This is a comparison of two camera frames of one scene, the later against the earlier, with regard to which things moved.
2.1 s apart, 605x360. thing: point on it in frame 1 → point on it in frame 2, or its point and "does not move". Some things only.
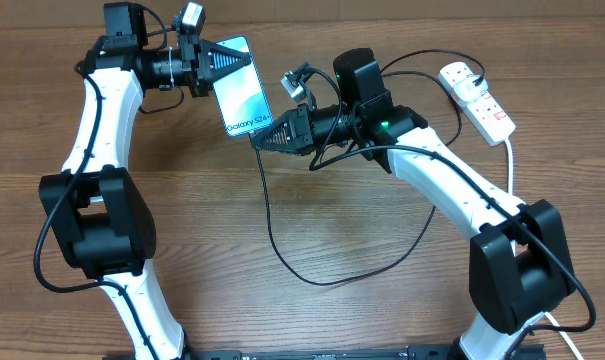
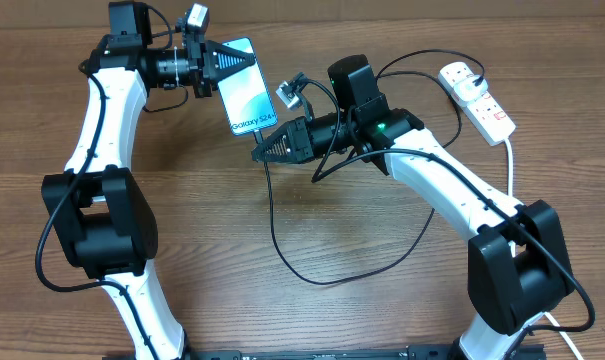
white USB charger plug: [466, 90] does not move
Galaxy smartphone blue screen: [240, 99] does not move
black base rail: [337, 354] does not move
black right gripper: [300, 127] → [300, 139]
